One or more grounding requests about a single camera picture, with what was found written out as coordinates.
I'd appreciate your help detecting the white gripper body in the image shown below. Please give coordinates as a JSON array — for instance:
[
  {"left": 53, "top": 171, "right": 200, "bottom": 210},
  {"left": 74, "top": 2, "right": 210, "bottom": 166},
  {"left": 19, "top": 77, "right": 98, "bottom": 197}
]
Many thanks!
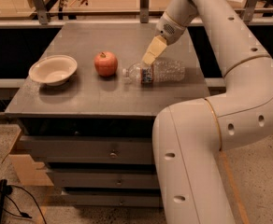
[{"left": 155, "top": 11, "right": 187, "bottom": 45}]

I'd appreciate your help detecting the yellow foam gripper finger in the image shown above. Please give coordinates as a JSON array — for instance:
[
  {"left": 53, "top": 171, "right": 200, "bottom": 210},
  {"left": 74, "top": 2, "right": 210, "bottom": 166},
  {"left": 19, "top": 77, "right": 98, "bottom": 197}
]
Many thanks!
[{"left": 142, "top": 35, "right": 167, "bottom": 65}]

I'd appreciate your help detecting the clear plastic water bottle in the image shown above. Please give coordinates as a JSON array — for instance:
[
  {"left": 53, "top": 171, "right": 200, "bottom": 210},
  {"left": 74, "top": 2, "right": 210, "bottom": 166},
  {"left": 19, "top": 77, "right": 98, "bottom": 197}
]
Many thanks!
[{"left": 122, "top": 58, "right": 185, "bottom": 85}]

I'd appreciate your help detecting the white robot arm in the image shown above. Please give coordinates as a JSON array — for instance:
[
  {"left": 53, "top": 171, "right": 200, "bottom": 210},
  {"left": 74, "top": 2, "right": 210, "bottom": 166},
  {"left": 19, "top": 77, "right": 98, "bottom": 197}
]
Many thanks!
[{"left": 145, "top": 0, "right": 273, "bottom": 224}]

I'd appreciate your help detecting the red apple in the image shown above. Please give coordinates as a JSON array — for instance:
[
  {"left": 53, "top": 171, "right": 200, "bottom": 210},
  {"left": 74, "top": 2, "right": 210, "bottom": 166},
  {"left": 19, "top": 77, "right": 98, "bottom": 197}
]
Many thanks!
[{"left": 94, "top": 51, "right": 118, "bottom": 77}]

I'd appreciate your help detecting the grey drawer cabinet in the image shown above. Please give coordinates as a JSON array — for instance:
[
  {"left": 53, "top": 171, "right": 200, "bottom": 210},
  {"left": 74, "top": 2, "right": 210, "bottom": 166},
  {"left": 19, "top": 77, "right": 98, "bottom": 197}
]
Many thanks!
[{"left": 6, "top": 22, "right": 208, "bottom": 207}]

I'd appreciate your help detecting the white paper bowl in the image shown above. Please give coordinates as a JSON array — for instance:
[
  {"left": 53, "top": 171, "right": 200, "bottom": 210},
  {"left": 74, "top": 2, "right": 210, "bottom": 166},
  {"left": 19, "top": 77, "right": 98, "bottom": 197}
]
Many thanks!
[{"left": 29, "top": 55, "right": 78, "bottom": 86}]

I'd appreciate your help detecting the cardboard box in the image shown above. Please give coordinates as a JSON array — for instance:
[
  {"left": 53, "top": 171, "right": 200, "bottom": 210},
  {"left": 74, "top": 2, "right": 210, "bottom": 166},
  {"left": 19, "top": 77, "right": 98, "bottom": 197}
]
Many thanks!
[{"left": 8, "top": 129, "right": 54, "bottom": 188}]

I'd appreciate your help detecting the middle metal bracket post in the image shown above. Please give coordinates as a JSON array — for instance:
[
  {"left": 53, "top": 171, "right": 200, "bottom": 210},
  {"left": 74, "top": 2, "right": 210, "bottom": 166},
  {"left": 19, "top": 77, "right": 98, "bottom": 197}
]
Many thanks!
[{"left": 139, "top": 0, "right": 150, "bottom": 23}]

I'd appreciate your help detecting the left metal bracket post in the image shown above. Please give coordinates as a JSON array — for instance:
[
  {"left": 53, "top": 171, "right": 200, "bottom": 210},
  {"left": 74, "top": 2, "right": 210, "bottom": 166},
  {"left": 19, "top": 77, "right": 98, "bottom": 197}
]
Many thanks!
[{"left": 32, "top": 0, "right": 50, "bottom": 25}]

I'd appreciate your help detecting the black cable on floor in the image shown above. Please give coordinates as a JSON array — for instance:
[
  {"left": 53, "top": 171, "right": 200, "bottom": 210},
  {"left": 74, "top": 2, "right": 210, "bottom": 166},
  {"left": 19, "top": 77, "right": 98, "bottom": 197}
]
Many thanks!
[{"left": 0, "top": 115, "right": 48, "bottom": 224}]

